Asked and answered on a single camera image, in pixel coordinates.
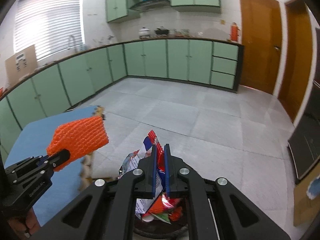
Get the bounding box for blue scalloped table mat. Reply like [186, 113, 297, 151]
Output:
[4, 106, 100, 227]

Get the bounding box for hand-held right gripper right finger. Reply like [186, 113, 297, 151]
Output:
[164, 144, 290, 240]

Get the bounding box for white window blind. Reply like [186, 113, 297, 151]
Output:
[13, 0, 85, 62]

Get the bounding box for red thermos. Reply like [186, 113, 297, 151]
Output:
[230, 22, 239, 42]

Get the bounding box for person's left hand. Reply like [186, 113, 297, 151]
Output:
[8, 209, 42, 236]

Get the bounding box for wooden door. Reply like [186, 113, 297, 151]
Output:
[237, 0, 283, 95]
[277, 0, 314, 123]

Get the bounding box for blue white snack packet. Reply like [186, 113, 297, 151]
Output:
[117, 130, 165, 220]

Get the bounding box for green base cabinets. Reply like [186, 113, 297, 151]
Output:
[0, 38, 244, 160]

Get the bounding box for black glass cabinet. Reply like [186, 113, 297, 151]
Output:
[287, 79, 320, 185]

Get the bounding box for cardboard sheet with scale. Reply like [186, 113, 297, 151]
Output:
[5, 44, 37, 85]

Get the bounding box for steel range hood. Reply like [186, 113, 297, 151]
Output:
[129, 0, 171, 12]

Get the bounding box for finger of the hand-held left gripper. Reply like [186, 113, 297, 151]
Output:
[37, 149, 71, 180]
[4, 156, 50, 178]

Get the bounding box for blue cloth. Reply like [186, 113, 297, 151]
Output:
[307, 177, 320, 200]

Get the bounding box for black-lined trash bin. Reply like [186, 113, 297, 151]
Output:
[132, 197, 190, 239]

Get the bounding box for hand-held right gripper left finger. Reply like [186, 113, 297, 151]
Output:
[41, 144, 158, 240]

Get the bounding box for orange foam fruit net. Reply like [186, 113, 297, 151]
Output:
[46, 116, 110, 172]

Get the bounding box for red plastic bag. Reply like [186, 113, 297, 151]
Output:
[149, 192, 185, 222]

